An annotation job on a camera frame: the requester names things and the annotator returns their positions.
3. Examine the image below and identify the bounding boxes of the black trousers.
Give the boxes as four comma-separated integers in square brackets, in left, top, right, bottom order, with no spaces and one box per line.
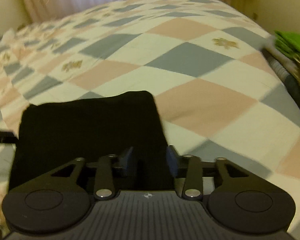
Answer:
[8,91,174,191]

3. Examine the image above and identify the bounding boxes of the checkered bed quilt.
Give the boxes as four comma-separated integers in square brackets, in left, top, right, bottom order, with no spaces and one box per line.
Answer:
[0,0,300,239]

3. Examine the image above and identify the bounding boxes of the green folded garment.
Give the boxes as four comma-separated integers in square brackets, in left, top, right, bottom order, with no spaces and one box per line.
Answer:
[275,30,300,60]

